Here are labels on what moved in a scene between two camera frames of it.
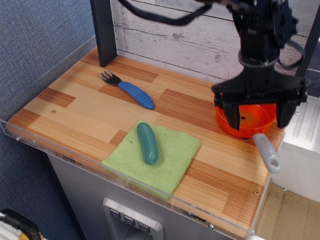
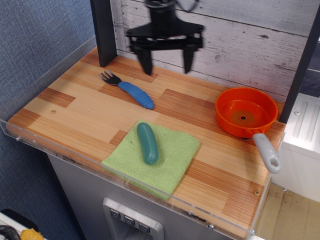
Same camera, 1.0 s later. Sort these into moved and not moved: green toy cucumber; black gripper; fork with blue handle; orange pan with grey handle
Moved: black gripper
Not moved: orange pan with grey handle; fork with blue handle; green toy cucumber
